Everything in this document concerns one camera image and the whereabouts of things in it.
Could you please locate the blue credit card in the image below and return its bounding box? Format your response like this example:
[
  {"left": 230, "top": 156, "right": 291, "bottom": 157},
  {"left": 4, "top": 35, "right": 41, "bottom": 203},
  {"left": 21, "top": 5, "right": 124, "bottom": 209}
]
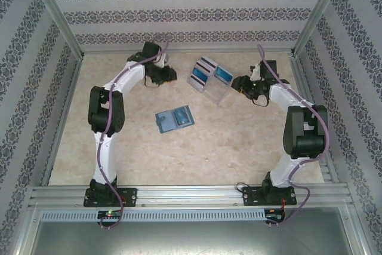
[
  {"left": 213, "top": 66, "right": 234, "bottom": 84},
  {"left": 190, "top": 66, "right": 211, "bottom": 81},
  {"left": 174, "top": 107, "right": 193, "bottom": 127}
]

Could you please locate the clear acrylic card stand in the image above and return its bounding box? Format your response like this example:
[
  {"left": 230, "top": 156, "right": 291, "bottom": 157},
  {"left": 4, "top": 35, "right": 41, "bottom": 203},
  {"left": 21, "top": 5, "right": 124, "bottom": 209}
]
[{"left": 186, "top": 56, "right": 234, "bottom": 106}]

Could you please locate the blue card holder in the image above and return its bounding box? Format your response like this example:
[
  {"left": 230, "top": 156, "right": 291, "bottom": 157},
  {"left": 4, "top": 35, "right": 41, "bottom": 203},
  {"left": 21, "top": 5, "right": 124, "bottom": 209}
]
[{"left": 155, "top": 105, "right": 195, "bottom": 134}]

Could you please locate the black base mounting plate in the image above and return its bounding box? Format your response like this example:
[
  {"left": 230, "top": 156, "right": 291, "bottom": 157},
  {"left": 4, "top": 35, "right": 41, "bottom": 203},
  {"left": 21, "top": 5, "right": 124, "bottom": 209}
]
[
  {"left": 84, "top": 188, "right": 138, "bottom": 208},
  {"left": 242, "top": 186, "right": 298, "bottom": 207}
]

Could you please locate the small controller board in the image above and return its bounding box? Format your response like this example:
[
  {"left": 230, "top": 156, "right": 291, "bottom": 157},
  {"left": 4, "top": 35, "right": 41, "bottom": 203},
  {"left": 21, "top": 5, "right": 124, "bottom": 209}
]
[
  {"left": 266, "top": 213, "right": 286, "bottom": 223},
  {"left": 97, "top": 210, "right": 122, "bottom": 219}
]

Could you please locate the grey metal sheet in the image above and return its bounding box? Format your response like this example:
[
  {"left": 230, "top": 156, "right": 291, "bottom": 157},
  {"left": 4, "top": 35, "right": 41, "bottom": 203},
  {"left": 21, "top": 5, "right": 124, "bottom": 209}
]
[{"left": 29, "top": 220, "right": 366, "bottom": 255}]

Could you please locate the thin black cable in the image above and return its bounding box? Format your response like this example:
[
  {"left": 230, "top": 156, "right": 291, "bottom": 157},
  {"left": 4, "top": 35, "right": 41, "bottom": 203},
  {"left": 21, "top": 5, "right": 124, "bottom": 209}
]
[
  {"left": 252, "top": 93, "right": 271, "bottom": 107},
  {"left": 142, "top": 74, "right": 162, "bottom": 88}
]

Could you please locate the thin aluminium wall rail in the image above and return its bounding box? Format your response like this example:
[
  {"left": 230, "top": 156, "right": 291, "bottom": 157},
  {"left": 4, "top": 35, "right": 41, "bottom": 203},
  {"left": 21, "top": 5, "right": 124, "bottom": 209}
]
[{"left": 80, "top": 47, "right": 296, "bottom": 54}]

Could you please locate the aluminium side rail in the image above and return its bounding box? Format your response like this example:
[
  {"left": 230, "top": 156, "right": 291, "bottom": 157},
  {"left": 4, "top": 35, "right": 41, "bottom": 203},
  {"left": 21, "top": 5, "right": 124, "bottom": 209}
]
[
  {"left": 40, "top": 56, "right": 86, "bottom": 186},
  {"left": 291, "top": 54, "right": 340, "bottom": 184}
]

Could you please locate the aluminium frame post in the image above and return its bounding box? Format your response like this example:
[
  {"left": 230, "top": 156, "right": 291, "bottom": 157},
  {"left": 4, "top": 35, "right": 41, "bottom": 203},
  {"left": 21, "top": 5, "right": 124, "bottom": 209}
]
[
  {"left": 289, "top": 0, "right": 350, "bottom": 59},
  {"left": 28, "top": 0, "right": 86, "bottom": 59}
]

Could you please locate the aluminium mounting rail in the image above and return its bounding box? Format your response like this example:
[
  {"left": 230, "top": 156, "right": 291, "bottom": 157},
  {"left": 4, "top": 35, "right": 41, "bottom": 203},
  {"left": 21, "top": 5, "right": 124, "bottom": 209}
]
[{"left": 28, "top": 185, "right": 353, "bottom": 208}]

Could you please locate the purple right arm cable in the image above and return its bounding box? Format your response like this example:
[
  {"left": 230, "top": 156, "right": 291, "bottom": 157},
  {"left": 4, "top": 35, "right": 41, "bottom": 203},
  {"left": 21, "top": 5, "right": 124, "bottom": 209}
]
[{"left": 256, "top": 43, "right": 331, "bottom": 228}]

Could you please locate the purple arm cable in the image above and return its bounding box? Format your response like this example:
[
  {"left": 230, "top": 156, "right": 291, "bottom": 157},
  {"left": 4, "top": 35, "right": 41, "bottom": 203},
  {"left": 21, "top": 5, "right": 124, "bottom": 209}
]
[
  {"left": 97, "top": 39, "right": 171, "bottom": 229},
  {"left": 256, "top": 43, "right": 331, "bottom": 228}
]

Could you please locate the grey slotted cable duct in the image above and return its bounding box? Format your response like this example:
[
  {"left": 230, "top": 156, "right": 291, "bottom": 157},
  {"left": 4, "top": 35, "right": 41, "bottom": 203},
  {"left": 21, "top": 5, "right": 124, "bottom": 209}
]
[{"left": 40, "top": 208, "right": 266, "bottom": 222}]

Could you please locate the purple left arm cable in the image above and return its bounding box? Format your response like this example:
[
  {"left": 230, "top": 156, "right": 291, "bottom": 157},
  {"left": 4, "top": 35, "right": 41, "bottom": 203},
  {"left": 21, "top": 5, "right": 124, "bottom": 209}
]
[{"left": 97, "top": 39, "right": 171, "bottom": 229}]

